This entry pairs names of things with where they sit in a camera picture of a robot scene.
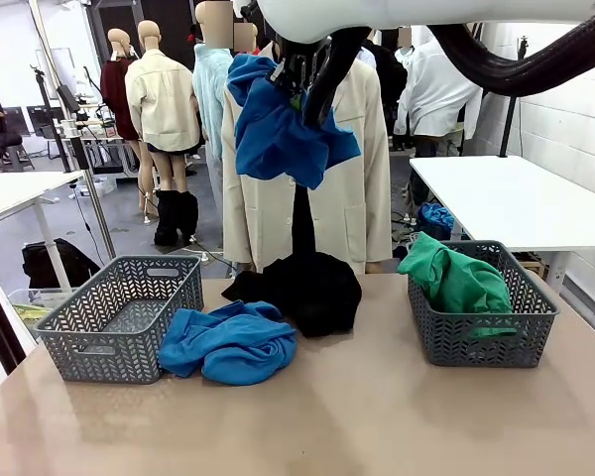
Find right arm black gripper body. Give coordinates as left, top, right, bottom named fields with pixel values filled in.
left=276, top=38, right=331, bottom=96

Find black fuzzy boots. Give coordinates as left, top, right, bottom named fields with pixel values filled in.
left=153, top=189, right=199, bottom=248

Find mannequin with maroon top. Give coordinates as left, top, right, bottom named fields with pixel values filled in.
left=99, top=28, right=153, bottom=227

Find black robot cable hose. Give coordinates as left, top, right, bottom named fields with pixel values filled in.
left=301, top=9, right=595, bottom=128

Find person in beige blazer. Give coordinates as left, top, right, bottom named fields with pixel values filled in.
left=221, top=39, right=394, bottom=277

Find clear plastic bin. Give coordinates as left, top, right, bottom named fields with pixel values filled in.
left=7, top=287, right=73, bottom=338

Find silver metal pole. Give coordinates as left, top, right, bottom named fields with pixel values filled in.
left=28, top=0, right=118, bottom=260

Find mannequin with light blue shirt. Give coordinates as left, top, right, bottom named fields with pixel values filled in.
left=191, top=0, right=239, bottom=249

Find white table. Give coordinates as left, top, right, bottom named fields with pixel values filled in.
left=409, top=155, right=595, bottom=294
left=0, top=170, right=88, bottom=294

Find cardboard box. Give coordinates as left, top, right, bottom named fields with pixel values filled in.
left=518, top=257, right=549, bottom=279

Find mannequin with black jacket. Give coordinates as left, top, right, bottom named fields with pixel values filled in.
left=361, top=27, right=409, bottom=150

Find black bag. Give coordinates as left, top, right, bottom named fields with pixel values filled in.
left=21, top=237, right=103, bottom=292

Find black tripod with monitor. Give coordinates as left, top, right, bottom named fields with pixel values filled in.
left=29, top=63, right=80, bottom=173

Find blue garment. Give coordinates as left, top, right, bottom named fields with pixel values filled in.
left=157, top=299, right=298, bottom=387
left=226, top=53, right=362, bottom=191

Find black stool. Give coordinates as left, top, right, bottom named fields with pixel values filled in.
left=0, top=143, right=36, bottom=173

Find cluttered workbench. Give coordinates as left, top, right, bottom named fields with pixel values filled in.
left=54, top=111, right=143, bottom=175

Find mannequin with cream jacket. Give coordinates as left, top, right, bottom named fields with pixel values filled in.
left=124, top=20, right=202, bottom=199

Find black light stand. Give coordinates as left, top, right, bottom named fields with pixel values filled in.
left=498, top=37, right=532, bottom=159

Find grey perforated plastic basket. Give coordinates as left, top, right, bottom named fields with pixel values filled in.
left=33, top=254, right=204, bottom=386
left=406, top=240, right=560, bottom=369

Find blue bag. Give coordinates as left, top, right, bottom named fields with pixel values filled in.
left=418, top=201, right=456, bottom=239

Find green garment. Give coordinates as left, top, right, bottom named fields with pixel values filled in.
left=396, top=231, right=518, bottom=338

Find black garment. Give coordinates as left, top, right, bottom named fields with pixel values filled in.
left=221, top=251, right=363, bottom=339

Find mannequin with red garment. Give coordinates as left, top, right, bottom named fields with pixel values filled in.
left=232, top=22, right=262, bottom=56

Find mannequin with white shirt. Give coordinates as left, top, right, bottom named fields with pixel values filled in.
left=394, top=24, right=483, bottom=150

